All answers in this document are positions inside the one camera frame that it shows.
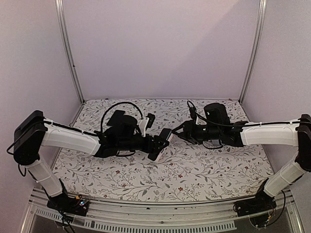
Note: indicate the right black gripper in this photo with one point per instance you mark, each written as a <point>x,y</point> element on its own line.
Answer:
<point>189,131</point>

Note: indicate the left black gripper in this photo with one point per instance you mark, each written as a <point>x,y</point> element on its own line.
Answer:
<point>148,149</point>

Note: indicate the teal phone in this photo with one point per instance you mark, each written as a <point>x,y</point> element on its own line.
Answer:
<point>159,143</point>

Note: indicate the pink phone case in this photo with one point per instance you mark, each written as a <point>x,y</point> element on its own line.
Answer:
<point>161,144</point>

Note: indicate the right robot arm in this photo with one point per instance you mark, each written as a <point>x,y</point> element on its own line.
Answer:
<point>296,133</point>

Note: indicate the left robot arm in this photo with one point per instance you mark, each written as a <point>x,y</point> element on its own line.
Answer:
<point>37,131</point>

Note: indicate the floral table mat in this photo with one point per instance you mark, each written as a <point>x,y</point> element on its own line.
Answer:
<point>184,173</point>

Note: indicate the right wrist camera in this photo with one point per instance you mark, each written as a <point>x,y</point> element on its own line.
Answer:
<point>194,116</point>

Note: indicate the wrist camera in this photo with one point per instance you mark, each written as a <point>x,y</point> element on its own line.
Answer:
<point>146,123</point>
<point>194,116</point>

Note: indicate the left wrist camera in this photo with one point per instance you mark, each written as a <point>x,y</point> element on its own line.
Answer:
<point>146,123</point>

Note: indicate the front aluminium rail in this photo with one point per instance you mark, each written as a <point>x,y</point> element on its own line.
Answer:
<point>119,216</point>

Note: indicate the right rear aluminium post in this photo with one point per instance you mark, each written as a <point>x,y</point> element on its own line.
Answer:
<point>254,50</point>

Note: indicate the aluminium post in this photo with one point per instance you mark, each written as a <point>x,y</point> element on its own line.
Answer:
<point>66,43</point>
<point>254,50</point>

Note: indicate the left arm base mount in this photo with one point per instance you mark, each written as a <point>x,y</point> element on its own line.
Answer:
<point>71,205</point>

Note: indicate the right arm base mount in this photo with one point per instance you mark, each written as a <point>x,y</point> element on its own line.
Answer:
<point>260,210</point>

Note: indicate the left rear aluminium post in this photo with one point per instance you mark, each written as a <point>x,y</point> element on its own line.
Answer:
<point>66,43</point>

